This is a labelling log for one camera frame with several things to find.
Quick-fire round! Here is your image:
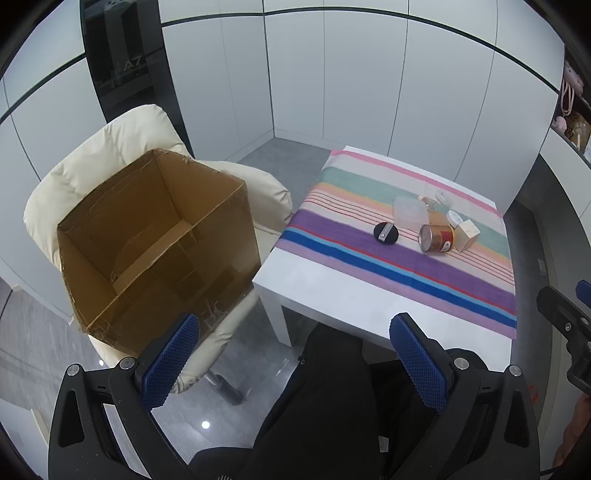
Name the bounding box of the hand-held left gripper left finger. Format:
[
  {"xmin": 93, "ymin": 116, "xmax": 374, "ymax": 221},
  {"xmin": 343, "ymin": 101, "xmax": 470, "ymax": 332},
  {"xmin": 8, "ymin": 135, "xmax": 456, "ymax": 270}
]
[{"xmin": 48, "ymin": 312, "xmax": 201, "ymax": 480}]

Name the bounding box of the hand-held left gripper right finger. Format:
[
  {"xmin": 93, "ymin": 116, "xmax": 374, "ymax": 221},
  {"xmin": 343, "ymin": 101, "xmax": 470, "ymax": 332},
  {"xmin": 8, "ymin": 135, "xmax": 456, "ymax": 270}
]
[{"xmin": 389, "ymin": 312, "xmax": 541, "ymax": 480}]

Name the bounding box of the small beige box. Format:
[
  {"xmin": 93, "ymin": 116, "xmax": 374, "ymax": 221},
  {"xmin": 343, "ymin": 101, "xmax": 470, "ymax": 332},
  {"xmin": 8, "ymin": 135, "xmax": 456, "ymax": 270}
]
[{"xmin": 455, "ymin": 220, "xmax": 480, "ymax": 252}]

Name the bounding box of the red metal can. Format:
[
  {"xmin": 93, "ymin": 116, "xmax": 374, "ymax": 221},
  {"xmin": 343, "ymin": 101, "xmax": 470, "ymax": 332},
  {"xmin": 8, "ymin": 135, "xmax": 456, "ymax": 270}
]
[{"xmin": 418, "ymin": 223, "xmax": 456, "ymax": 254}]

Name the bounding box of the brown cardboard box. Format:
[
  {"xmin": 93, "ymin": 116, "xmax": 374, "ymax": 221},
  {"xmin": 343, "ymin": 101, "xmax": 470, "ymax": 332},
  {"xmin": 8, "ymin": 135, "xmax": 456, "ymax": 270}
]
[{"xmin": 56, "ymin": 148, "xmax": 263, "ymax": 358}]

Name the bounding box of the clear plastic container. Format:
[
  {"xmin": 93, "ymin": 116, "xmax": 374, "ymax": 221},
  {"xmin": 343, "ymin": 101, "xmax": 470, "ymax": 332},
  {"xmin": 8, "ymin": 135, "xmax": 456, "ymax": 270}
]
[{"xmin": 392, "ymin": 195, "xmax": 428, "ymax": 229}]

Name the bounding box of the person's right forearm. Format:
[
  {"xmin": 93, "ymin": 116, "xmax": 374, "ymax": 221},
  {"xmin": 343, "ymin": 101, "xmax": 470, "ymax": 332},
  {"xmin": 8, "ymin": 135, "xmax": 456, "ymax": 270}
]
[{"xmin": 554, "ymin": 398, "xmax": 591, "ymax": 468}]

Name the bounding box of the striped colourful cloth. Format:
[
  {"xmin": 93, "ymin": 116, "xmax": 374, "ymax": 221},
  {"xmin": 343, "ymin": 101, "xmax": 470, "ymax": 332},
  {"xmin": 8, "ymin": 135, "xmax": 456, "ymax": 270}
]
[{"xmin": 276, "ymin": 147, "xmax": 518, "ymax": 340}]

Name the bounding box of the white table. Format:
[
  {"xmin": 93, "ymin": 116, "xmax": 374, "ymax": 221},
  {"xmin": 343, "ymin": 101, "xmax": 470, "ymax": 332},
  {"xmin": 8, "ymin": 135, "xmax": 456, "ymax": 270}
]
[{"xmin": 252, "ymin": 145, "xmax": 518, "ymax": 365}]

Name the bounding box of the white counter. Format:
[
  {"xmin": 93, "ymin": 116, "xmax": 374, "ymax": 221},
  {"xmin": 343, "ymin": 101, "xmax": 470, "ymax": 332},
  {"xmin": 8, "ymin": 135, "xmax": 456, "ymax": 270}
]
[{"xmin": 536, "ymin": 122, "xmax": 591, "ymax": 195}]

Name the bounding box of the brown patterned bag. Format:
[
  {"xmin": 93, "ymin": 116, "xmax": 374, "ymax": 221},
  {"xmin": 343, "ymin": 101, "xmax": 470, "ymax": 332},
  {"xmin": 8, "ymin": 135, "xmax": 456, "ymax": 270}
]
[{"xmin": 562, "ymin": 111, "xmax": 591, "ymax": 149}]

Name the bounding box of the pink handbag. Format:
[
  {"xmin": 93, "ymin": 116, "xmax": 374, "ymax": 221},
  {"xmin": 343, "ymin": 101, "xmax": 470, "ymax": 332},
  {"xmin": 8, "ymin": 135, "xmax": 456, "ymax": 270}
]
[{"xmin": 560, "ymin": 62, "xmax": 584, "ymax": 116}]

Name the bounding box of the cream padded chair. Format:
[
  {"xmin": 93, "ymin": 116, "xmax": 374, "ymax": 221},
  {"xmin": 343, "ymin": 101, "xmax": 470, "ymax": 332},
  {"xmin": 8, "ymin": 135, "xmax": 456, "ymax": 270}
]
[{"xmin": 23, "ymin": 104, "xmax": 296, "ymax": 406}]

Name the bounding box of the black glass panel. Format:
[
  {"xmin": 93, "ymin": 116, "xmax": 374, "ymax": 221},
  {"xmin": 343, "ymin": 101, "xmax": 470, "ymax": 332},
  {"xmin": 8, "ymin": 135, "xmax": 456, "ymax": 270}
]
[{"xmin": 79, "ymin": 0, "xmax": 195, "ymax": 158}]

